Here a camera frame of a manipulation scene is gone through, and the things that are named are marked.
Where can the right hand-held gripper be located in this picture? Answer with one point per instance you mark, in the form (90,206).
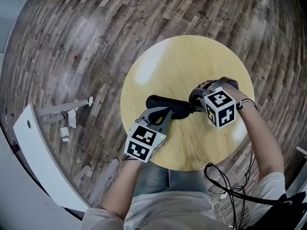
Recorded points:
(220,109)

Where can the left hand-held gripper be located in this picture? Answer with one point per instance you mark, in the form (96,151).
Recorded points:
(144,142)

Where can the black pouch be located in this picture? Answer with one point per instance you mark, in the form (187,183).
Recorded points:
(168,104)

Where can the person's left forearm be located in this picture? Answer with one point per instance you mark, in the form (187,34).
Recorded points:
(122,186)

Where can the person's right forearm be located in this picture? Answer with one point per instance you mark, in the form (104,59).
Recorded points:
(261,140)

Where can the person's right hand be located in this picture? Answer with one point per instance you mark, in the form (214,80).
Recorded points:
(238,96)

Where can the person's gray trousers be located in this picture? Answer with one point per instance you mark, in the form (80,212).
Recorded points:
(153,178)

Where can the white paper scrap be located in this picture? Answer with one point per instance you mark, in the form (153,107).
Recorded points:
(64,132)
(72,118)
(90,100)
(65,140)

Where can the gray metal desk leg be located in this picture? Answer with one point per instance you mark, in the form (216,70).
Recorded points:
(100,178)
(60,107)

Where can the person's white shirt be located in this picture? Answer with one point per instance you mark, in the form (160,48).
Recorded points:
(168,212)

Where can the white power adapter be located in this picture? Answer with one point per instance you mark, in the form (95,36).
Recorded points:
(223,195)

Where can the black bag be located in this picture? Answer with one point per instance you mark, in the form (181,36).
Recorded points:
(290,212)

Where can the white metal furniture frame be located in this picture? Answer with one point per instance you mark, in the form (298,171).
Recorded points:
(302,151)

